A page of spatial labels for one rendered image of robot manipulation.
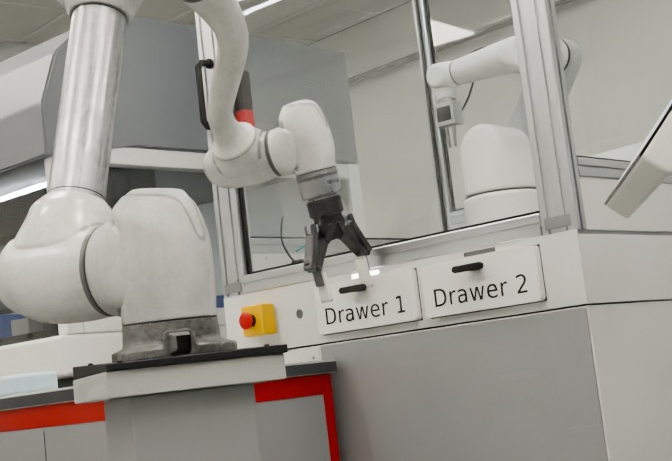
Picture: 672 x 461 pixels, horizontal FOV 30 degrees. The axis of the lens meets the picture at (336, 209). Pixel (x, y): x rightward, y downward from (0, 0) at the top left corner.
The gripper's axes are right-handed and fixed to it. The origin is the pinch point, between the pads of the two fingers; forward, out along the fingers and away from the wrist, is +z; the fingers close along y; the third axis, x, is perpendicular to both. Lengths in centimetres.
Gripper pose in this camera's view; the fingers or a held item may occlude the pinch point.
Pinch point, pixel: (346, 289)
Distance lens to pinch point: 268.7
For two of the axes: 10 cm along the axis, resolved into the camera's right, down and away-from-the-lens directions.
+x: -7.3, 1.8, 6.6
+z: 2.5, 9.7, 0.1
